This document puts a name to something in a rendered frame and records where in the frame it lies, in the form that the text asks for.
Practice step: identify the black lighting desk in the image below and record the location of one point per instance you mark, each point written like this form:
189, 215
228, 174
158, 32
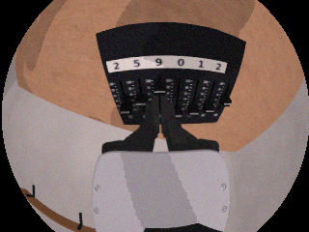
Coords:
197, 66

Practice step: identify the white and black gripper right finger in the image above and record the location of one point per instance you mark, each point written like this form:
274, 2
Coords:
177, 138

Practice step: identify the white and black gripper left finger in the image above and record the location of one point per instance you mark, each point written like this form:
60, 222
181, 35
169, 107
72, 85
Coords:
143, 139

